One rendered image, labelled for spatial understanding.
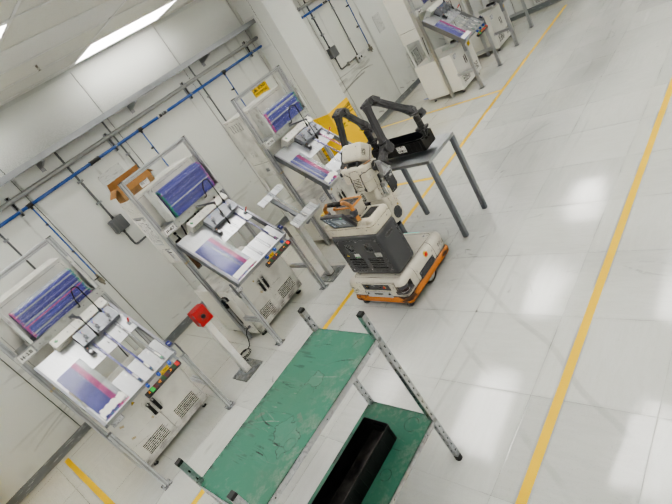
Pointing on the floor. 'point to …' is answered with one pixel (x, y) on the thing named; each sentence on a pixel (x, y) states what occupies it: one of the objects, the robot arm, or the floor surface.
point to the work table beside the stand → (437, 175)
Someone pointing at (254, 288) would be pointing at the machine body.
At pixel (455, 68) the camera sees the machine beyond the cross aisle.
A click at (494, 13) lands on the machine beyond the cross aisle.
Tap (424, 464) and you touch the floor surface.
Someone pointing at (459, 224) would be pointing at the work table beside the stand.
